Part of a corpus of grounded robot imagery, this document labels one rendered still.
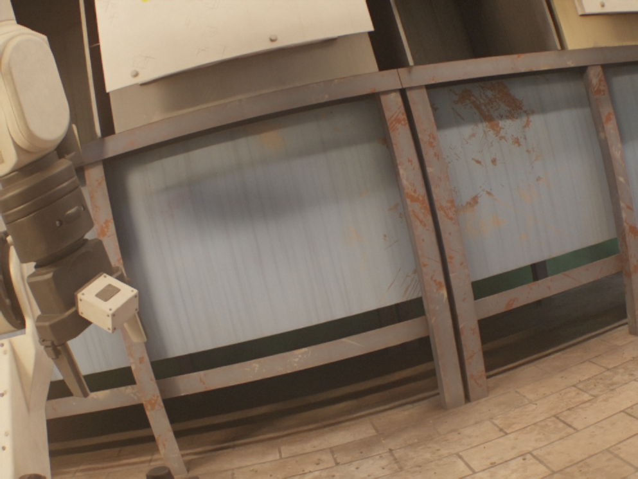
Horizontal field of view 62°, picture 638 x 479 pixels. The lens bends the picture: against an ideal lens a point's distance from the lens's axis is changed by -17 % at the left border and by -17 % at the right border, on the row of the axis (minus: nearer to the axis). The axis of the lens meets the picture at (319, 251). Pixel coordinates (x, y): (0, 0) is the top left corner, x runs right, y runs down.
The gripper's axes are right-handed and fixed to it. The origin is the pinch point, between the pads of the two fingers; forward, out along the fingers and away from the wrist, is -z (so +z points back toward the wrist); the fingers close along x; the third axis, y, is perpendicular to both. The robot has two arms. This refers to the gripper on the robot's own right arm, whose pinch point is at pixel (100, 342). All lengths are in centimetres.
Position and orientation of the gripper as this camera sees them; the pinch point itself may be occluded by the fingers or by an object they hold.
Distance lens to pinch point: 61.9
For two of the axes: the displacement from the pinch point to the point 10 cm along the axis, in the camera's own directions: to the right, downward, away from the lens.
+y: -8.7, 1.2, 4.8
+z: -3.0, -8.9, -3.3
